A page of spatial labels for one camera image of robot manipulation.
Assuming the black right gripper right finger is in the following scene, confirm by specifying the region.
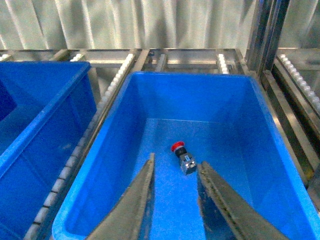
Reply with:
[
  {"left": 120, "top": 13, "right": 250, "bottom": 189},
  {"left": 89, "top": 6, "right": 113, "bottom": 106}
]
[{"left": 197, "top": 161, "right": 288, "bottom": 240}]

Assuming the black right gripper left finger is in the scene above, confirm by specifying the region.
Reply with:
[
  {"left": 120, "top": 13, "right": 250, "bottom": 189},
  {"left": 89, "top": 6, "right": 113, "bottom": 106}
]
[{"left": 86, "top": 153, "right": 155, "bottom": 240}]

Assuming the red mushroom push button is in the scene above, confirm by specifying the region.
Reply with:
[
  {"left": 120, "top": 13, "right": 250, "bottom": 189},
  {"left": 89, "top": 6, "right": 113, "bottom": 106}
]
[{"left": 170, "top": 141, "right": 197, "bottom": 175}]

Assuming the blue target plastic bin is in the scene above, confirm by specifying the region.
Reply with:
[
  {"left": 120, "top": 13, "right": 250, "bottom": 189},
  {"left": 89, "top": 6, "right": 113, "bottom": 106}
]
[{"left": 52, "top": 72, "right": 320, "bottom": 240}]

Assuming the blue middle plastic bin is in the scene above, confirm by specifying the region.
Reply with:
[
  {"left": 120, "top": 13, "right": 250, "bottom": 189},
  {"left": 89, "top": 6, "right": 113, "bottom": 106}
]
[{"left": 0, "top": 61, "right": 97, "bottom": 240}]

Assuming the metal roller rack frame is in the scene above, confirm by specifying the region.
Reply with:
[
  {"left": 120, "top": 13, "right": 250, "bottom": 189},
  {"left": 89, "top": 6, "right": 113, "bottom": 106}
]
[{"left": 0, "top": 0, "right": 320, "bottom": 240}]

